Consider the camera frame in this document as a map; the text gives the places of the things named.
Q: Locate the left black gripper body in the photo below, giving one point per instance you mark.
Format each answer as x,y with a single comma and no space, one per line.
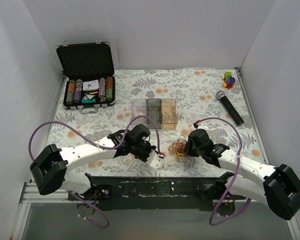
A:
143,152

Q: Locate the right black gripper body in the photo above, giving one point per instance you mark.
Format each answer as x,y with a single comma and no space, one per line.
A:
188,147

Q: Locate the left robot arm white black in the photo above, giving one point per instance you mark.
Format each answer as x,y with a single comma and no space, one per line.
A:
53,169

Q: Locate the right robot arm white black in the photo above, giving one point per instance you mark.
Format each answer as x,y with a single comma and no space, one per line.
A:
276,187

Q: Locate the clear plastic box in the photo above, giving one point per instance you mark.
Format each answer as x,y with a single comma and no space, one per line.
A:
138,108

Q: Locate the amber plastic box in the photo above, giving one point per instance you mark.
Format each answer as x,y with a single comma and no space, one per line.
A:
169,113

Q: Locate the smoky grey plastic box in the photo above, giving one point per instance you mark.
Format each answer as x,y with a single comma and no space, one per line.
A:
154,111

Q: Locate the floral patterned table mat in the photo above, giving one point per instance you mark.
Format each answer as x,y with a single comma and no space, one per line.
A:
195,93

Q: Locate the black handheld microphone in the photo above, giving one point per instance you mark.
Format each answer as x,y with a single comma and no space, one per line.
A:
221,96

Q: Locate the colourful toy block train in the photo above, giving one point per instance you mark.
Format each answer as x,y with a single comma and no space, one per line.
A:
228,80

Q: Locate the white playing card deck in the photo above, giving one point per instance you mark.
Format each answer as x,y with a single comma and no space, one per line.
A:
92,85

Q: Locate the black poker chip case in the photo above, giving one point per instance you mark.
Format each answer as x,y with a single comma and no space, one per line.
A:
86,62

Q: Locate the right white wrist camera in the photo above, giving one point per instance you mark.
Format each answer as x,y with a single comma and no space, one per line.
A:
200,124

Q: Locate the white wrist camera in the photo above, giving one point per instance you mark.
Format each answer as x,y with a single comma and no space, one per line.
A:
155,160
200,124

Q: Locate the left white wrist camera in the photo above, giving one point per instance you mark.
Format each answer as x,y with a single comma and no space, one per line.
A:
155,160

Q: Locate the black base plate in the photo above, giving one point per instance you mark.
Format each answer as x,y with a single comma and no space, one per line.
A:
151,193

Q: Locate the aluminium frame rail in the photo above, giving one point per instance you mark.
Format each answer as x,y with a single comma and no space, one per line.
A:
54,217

